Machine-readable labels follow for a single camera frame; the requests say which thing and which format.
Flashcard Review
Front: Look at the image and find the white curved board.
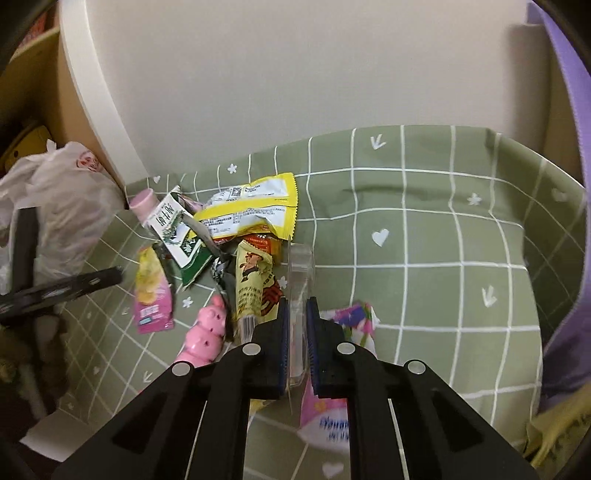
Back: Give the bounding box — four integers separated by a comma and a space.
58, 0, 151, 185

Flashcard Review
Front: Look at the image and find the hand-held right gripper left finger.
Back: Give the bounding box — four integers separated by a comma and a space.
51, 298, 291, 480

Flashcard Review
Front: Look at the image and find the white plastic bag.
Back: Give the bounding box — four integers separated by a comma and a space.
0, 141, 125, 296

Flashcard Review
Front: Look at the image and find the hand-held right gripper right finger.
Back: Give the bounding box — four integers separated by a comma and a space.
305, 296, 541, 480

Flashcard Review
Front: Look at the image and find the white paper sheet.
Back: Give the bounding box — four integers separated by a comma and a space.
21, 401, 112, 462

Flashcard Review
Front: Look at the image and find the cardboard box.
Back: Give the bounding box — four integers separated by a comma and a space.
9, 28, 121, 185

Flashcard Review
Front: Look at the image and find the yellowish plastic bag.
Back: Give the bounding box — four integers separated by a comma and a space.
526, 378, 591, 467

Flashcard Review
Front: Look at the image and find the small pink bottle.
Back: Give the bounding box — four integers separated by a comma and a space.
128, 188, 160, 227

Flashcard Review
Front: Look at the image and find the green grid tablecloth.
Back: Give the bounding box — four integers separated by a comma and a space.
60, 124, 587, 480

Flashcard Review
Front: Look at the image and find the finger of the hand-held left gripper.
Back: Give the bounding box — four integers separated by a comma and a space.
0, 267, 123, 319
11, 207, 38, 296

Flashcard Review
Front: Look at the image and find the grey foil wrapper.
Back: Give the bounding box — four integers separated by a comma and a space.
210, 256, 238, 296

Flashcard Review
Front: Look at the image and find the yellow object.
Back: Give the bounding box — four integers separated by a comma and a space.
0, 124, 51, 174

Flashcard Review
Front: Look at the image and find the green and white packet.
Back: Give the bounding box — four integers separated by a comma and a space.
147, 186, 218, 287

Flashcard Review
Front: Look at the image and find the orange snack packet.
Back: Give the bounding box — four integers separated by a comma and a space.
240, 233, 283, 264

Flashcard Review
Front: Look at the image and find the clear plastic container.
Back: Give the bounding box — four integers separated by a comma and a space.
279, 242, 317, 388

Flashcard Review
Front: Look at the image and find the pink and white packet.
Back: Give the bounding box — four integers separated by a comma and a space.
295, 383, 352, 455

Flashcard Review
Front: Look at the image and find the yellow cartoon snack packet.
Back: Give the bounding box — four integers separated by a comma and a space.
233, 240, 283, 344

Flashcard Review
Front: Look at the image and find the purple cloth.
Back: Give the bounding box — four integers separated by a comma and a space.
526, 0, 591, 414

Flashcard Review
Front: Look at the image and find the pink pig-shaped bottle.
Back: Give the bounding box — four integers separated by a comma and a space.
178, 295, 230, 365

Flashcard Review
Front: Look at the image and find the pink floral wrapper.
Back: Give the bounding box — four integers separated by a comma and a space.
318, 302, 379, 356

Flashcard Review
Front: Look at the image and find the pink and yellow snack packet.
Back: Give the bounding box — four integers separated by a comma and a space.
134, 247, 176, 334

